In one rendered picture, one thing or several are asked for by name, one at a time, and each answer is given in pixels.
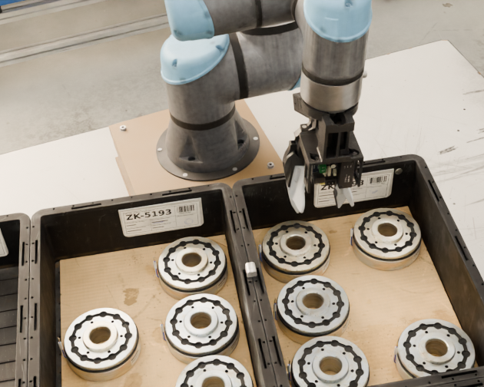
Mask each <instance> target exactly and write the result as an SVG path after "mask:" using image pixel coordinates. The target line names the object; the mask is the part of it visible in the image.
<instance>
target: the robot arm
mask: <svg viewBox="0 0 484 387"><path fill-rule="evenodd" d="M164 2H165V7H166V11H167V17H168V21H169V25H170V28H171V33H172V35H170V37H169V38H168V39H167V40H166V41H165V42H164V44H163V46H162V48H161V76H162V78H163V79H164V86H165V91H166V95H167V103H168V107H169V111H170V116H171V117H170V120H169V125H168V129H167V135H166V140H165V144H166V149H167V155H168V157H169V159H170V160H171V161H172V162H173V163H174V164H175V165H176V166H178V167H179V168H181V169H184V170H188V171H191V172H197V173H209V172H214V171H218V170H223V169H225V168H227V167H230V166H232V165H233V164H235V163H236V162H238V161H239V160H240V159H241V158H242V157H243V156H244V155H245V154H246V152H247V149H248V147H249V136H248V131H247V127H246V125H245V123H244V122H243V120H242V118H241V116H240V115H239V113H238V111H237V109H236V106H235V101H238V100H242V99H245V98H253V97H257V96H261V95H265V94H272V93H276V92H280V91H292V90H294V89H295V88H300V92H298V93H294V94H293V107H294V110H295V111H296V112H298V113H300V114H302V115H303V116H305V117H307V118H309V122H308V123H307V124H301V125H300V128H299V129H297V130H296V131H294V136H295V139H294V141H289V146H288V148H287V149H286V151H285V153H284V156H283V171H284V175H285V179H286V182H287V189H288V194H289V198H290V202H291V204H292V207H293V208H294V209H295V211H296V212H297V213H299V212H301V213H302V212H303V211H304V207H305V195H304V193H305V187H306V189H307V193H309V192H310V182H311V183H312V184H315V185H318V184H322V183H325V186H329V185H334V190H333V195H334V199H335V202H336V208H340V207H341V206H342V205H343V203H344V201H345V200H346V199H347V200H348V202H349V203H350V206H351V207H353V205H354V202H353V195H352V192H351V189H350V188H351V187H352V185H353V180H355V181H356V184H357V186H358V187H360V182H361V177H362V170H363V159H364V156H363V153H362V151H361V149H360V146H359V144H358V142H357V139H356V137H355V134H354V133H353V131H354V127H355V120H354V119H353V115H354V114H355V113H356V112H357V110H358V106H359V99H360V96H361V91H362V83H363V78H366V77H367V72H366V70H364V66H365V60H366V49H367V42H368V36H369V30H370V25H371V21H372V17H373V12H372V7H371V4H372V0H164ZM358 161H359V162H360V169H359V174H358V173H357V165H358Z"/></svg>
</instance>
